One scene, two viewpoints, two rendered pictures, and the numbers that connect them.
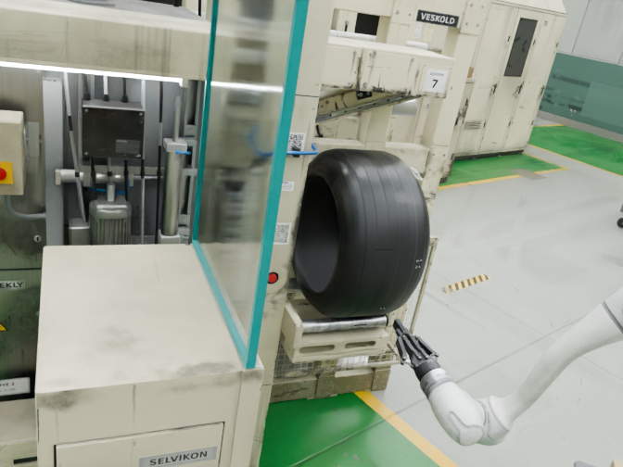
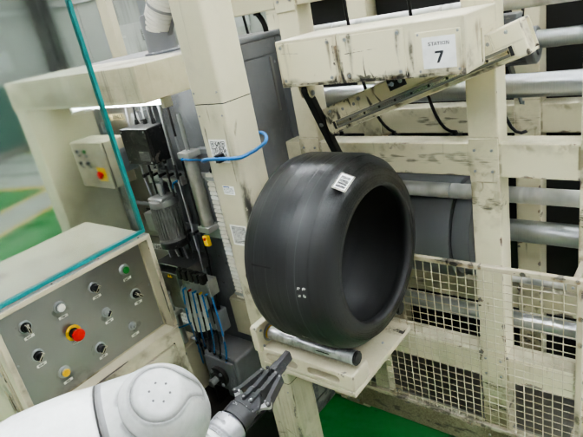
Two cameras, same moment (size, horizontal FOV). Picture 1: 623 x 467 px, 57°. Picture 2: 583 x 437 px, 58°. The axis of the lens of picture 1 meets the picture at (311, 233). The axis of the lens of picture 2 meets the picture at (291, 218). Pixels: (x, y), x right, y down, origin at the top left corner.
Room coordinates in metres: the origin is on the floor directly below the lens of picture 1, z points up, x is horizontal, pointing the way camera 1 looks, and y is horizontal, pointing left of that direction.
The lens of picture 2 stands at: (1.21, -1.43, 1.88)
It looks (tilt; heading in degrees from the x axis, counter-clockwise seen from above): 22 degrees down; 67
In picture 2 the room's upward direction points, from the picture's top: 11 degrees counter-clockwise
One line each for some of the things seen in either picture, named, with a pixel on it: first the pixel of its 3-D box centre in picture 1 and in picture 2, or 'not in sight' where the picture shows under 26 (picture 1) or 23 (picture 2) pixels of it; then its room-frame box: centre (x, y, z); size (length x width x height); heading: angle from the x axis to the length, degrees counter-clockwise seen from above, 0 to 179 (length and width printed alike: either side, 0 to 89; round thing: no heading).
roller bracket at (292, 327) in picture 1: (279, 305); (291, 309); (1.77, 0.07, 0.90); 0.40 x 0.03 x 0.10; 25
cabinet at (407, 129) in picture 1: (419, 127); not in sight; (6.65, -1.01, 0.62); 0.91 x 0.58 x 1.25; 134
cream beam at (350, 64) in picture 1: (363, 65); (380, 49); (2.17, -0.08, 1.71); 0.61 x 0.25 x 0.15; 115
